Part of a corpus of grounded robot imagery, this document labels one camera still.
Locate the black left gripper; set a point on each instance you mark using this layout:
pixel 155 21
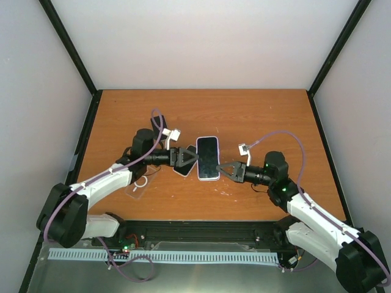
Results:
pixel 175 159

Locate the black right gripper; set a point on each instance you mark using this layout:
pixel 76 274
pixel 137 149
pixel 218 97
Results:
pixel 239 176

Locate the lavender phone case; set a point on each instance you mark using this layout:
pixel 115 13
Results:
pixel 198 177

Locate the black phone face up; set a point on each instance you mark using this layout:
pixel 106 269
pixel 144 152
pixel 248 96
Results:
pixel 156 122

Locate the clear magsafe phone case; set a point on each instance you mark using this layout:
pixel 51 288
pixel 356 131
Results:
pixel 137 189

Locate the teal green phone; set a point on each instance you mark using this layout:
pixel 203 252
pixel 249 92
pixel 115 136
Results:
pixel 185 170

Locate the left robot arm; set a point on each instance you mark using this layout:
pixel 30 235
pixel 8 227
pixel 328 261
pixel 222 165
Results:
pixel 65 216

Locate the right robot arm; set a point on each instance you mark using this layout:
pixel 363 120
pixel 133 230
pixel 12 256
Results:
pixel 356 257

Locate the small green led circuit board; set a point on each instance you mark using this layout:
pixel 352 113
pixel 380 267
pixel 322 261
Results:
pixel 126 245

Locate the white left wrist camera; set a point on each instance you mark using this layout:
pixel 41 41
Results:
pixel 171 135

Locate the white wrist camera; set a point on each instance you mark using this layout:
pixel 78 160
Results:
pixel 171 135
pixel 244 150

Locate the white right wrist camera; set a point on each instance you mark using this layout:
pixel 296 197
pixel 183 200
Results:
pixel 244 150

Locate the black aluminium frame rail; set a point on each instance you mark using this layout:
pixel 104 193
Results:
pixel 258 235

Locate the light blue slotted cable duct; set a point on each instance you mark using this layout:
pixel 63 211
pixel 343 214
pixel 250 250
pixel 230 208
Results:
pixel 166 257

